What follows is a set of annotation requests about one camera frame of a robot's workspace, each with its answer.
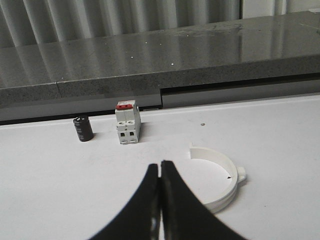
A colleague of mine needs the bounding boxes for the grey stone counter ledge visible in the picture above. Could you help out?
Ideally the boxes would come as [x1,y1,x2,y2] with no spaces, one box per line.
[0,11,320,121]

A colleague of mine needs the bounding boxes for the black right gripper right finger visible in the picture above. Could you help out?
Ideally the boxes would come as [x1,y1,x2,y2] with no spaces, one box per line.
[161,160,244,240]

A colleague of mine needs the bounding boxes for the black cylindrical capacitor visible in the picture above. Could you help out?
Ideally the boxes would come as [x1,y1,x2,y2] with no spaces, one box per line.
[73,115,94,142]

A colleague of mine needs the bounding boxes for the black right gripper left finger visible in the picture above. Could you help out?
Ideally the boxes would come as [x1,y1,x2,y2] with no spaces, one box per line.
[91,163,161,240]

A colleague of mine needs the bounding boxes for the white half pipe clamp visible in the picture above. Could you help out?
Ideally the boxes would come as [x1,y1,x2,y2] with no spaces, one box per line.
[186,144,247,213]

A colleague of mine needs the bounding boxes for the white circuit breaker red switch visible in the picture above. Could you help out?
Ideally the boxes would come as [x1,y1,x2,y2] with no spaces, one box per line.
[115,100,141,145]

